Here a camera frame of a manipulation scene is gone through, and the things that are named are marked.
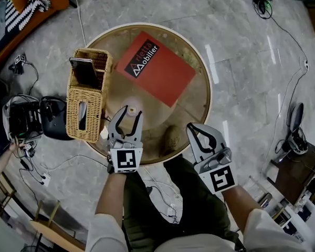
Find person's left forearm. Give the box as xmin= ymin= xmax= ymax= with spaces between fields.
xmin=94 ymin=171 xmax=128 ymax=229

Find wooden stool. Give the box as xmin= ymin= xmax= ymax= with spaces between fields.
xmin=29 ymin=199 xmax=87 ymax=252

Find white power adapter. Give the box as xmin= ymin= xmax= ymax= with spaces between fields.
xmin=40 ymin=173 xmax=52 ymax=188

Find round wooden table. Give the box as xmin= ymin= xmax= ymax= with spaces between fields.
xmin=82 ymin=22 xmax=214 ymax=166

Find person's white shirt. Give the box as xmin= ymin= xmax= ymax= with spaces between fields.
xmin=85 ymin=208 xmax=311 ymax=252

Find small white object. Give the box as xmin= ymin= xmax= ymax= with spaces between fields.
xmin=121 ymin=96 xmax=144 ymax=128

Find person's grey shoe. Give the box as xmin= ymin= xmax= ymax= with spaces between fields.
xmin=161 ymin=125 xmax=182 ymax=156

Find wooden chair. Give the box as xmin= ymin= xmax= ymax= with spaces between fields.
xmin=0 ymin=171 xmax=17 ymax=218

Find black case on floor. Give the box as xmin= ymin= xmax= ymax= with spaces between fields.
xmin=39 ymin=96 xmax=75 ymax=142

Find spare gripper on floor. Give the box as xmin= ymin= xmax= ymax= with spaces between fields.
xmin=20 ymin=141 xmax=38 ymax=159
xmin=8 ymin=54 xmax=27 ymax=76

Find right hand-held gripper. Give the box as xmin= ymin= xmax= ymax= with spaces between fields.
xmin=186 ymin=122 xmax=238 ymax=194

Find open case with equipment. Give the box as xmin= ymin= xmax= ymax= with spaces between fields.
xmin=2 ymin=94 xmax=44 ymax=143

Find red book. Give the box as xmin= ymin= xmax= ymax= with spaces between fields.
xmin=114 ymin=31 xmax=197 ymax=108

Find wicker tissue box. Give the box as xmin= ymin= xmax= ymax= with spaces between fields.
xmin=65 ymin=48 xmax=114 ymax=144

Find grey open carrying case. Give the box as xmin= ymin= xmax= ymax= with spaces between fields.
xmin=285 ymin=102 xmax=310 ymax=155

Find person's right forearm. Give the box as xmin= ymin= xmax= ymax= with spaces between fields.
xmin=221 ymin=185 xmax=265 ymax=234

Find person's green trousers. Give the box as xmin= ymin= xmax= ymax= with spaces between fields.
xmin=122 ymin=155 xmax=239 ymax=252

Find black white striped cushion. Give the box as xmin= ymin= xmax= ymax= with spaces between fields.
xmin=4 ymin=0 xmax=52 ymax=35

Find dark wooden table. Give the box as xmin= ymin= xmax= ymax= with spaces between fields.
xmin=267 ymin=142 xmax=315 ymax=207

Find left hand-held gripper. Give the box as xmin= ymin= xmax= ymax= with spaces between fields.
xmin=107 ymin=104 xmax=144 ymax=174

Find dark smartphone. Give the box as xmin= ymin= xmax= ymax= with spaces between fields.
xmin=68 ymin=57 xmax=99 ymax=88

